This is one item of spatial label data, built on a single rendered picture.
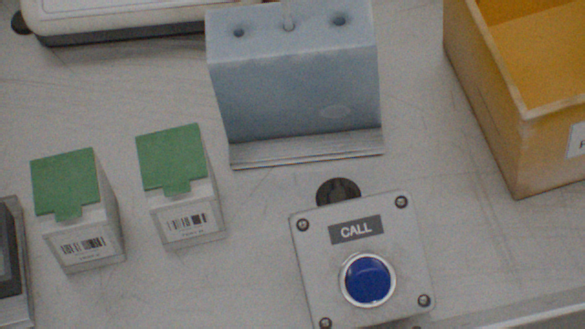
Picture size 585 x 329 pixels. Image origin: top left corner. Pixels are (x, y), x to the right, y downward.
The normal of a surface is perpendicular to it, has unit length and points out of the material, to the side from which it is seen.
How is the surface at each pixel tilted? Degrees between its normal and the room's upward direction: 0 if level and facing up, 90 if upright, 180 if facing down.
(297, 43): 0
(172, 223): 90
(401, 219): 30
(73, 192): 0
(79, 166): 0
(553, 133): 90
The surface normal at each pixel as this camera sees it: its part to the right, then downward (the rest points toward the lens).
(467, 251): -0.10, -0.51
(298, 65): 0.07, 0.86
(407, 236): 0.01, -0.03
